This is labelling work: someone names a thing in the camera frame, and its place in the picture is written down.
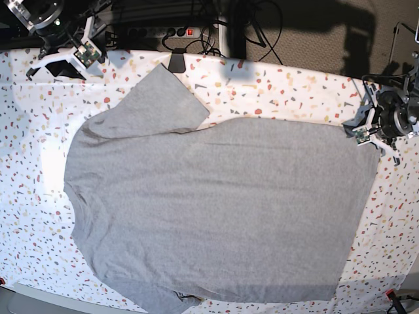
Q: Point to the black table clamp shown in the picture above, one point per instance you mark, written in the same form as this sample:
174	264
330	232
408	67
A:
177	62

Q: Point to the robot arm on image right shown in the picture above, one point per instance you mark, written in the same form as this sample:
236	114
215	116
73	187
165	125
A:
410	100

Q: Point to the grey T-shirt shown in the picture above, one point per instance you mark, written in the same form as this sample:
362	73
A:
249	210

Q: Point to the wrist camera board image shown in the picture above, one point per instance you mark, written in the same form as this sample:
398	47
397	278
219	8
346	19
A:
362	136
87	54

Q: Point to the white power strip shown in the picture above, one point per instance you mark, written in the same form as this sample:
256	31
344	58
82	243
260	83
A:
161	32

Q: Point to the black camera pole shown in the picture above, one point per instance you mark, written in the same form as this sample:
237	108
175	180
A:
236	20

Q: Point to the red clamp right corner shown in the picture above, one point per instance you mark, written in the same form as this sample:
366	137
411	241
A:
391	295

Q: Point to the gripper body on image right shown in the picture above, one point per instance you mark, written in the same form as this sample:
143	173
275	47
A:
392	116

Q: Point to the black stand right background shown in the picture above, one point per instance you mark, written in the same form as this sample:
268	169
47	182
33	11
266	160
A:
402	66

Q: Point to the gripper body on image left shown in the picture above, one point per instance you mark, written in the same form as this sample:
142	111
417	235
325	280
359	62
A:
56	34

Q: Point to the wrist camera board image left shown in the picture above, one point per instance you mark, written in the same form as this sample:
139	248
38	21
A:
87	54

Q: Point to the wrist camera board image right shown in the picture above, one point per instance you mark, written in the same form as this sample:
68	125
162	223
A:
362	136

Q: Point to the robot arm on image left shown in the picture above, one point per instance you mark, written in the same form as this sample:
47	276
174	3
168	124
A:
18	19

